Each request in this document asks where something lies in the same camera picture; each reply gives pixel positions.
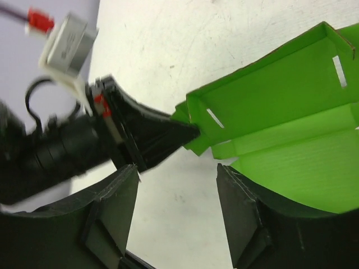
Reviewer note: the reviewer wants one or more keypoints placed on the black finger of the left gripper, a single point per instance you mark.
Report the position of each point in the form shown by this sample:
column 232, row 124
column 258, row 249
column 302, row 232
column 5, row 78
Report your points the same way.
column 152, row 141
column 121, row 108

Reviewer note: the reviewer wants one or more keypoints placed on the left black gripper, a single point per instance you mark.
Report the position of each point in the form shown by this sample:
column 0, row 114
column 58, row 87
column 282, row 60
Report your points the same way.
column 31, row 163

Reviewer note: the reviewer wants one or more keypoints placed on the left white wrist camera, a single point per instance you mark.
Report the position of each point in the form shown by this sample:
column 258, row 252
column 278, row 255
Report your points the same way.
column 67, row 46

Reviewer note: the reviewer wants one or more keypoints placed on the green paper box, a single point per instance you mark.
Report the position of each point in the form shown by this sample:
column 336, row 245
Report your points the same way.
column 289, row 120

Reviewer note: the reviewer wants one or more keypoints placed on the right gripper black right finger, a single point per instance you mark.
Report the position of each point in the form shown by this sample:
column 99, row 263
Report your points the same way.
column 267, row 230

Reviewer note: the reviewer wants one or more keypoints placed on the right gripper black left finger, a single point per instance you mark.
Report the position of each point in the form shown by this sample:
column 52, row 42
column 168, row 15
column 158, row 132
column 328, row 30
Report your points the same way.
column 88, row 229

